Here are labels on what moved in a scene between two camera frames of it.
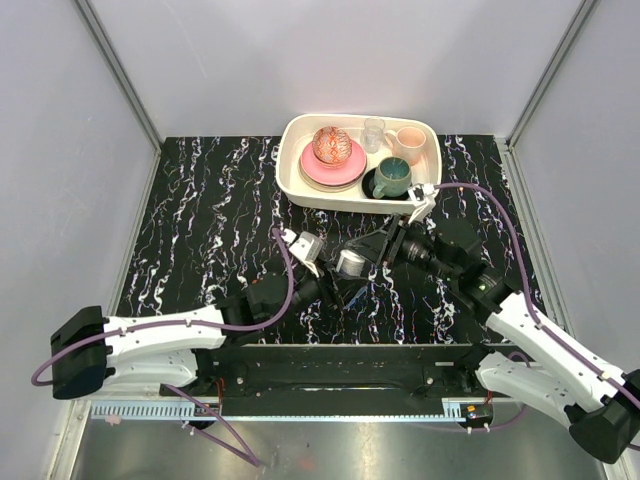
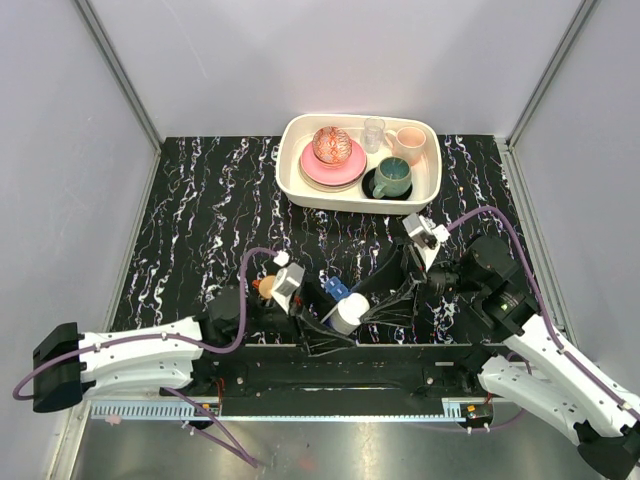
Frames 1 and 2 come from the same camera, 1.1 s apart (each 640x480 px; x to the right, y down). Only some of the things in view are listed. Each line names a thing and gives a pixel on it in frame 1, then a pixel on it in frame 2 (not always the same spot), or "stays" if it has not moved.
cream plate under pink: (325, 187) stays
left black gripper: (345, 289) -> (317, 341)
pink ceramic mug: (407, 142) stays
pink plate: (340, 174) stays
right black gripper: (385, 243) -> (399, 310)
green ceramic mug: (392, 177) stays
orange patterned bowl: (331, 146) stays
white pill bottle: (350, 263) -> (347, 314)
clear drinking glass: (373, 134) stays
